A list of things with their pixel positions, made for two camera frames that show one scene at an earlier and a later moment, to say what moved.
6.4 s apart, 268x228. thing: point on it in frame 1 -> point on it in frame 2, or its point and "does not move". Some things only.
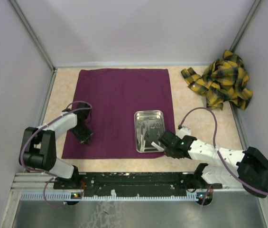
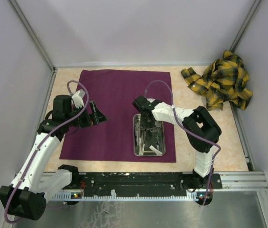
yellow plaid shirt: (225, 79) does not move
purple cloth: (115, 95) does not move
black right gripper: (168, 152) -> (148, 126)
